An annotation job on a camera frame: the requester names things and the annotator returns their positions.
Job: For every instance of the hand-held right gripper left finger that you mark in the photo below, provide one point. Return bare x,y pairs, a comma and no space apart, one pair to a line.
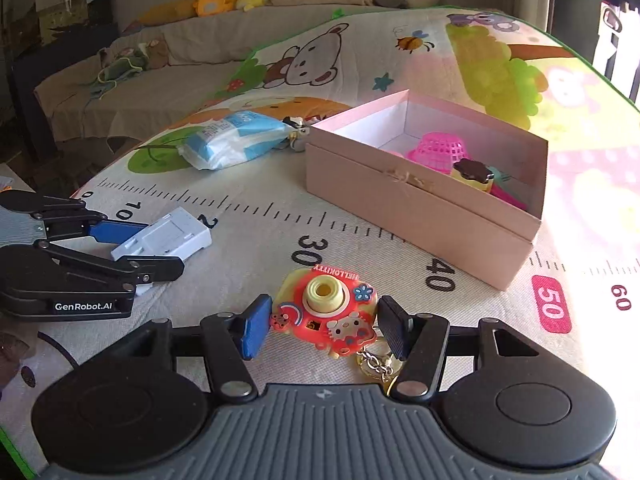
257,326

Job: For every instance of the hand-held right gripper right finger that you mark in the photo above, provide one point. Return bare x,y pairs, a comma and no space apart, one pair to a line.
394,327

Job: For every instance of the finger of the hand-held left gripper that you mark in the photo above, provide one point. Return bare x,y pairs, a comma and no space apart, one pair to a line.
156,268
117,231

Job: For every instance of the white plastic rectangular case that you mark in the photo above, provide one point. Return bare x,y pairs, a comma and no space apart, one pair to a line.
170,232

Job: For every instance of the red cartoon toy camera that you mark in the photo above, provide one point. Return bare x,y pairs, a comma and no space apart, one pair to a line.
320,332

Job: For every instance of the pink cardboard box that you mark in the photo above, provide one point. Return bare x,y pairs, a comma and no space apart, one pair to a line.
400,220

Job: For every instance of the cartoon printed play mat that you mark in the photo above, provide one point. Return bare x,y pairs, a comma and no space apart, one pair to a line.
250,200

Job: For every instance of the blue white tissue pack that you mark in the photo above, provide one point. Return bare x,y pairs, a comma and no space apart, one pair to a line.
231,140

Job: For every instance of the green crumpled cloth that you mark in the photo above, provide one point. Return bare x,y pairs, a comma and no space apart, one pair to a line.
122,62

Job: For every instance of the pink plastic toy piece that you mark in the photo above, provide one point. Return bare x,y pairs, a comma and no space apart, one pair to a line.
510,197

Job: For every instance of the yellow brown toy pudding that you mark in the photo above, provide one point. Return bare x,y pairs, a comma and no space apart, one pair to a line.
472,171

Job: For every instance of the pink toy basket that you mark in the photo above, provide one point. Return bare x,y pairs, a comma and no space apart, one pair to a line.
440,152

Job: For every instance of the green toy fork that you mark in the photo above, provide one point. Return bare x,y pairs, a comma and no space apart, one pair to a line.
502,176

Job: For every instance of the dark glass cabinet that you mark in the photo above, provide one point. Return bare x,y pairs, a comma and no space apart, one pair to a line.
55,45

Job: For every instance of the beige covered sofa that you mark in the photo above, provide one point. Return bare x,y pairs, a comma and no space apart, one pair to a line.
200,40

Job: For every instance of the long yellow plush pillow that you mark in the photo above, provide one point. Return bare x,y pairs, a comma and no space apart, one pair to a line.
167,12

